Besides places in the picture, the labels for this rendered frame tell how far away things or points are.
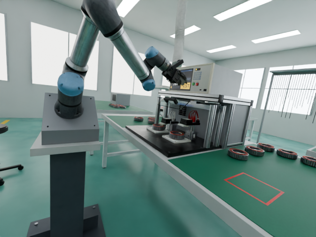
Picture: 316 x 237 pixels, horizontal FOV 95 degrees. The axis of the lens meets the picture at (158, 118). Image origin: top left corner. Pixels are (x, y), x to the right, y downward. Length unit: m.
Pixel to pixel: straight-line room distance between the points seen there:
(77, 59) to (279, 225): 1.03
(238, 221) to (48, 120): 0.95
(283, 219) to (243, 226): 0.13
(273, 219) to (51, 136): 0.98
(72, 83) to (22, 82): 4.72
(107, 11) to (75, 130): 0.61
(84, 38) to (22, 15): 4.96
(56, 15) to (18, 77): 2.05
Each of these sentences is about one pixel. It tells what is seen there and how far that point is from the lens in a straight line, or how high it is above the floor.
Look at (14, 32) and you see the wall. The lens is 5.70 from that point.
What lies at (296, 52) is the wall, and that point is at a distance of 7.67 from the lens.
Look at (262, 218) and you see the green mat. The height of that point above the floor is 0.75.
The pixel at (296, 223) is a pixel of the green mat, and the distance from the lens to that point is 0.66.
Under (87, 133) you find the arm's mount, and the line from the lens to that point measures 0.96.
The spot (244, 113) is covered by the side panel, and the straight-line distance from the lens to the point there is 1.29.
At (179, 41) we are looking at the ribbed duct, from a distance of 2.64.
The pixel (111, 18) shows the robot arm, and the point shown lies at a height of 1.33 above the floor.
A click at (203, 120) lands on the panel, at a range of 1.21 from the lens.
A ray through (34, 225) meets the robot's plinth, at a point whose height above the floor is 0.02.
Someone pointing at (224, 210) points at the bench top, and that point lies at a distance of 0.59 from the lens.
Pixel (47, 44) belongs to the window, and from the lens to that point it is 5.59.
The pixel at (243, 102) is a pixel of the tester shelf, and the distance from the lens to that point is 1.22.
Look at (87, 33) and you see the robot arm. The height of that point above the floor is 1.31.
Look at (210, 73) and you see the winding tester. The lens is 1.06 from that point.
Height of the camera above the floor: 1.07
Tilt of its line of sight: 9 degrees down
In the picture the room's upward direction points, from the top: 7 degrees clockwise
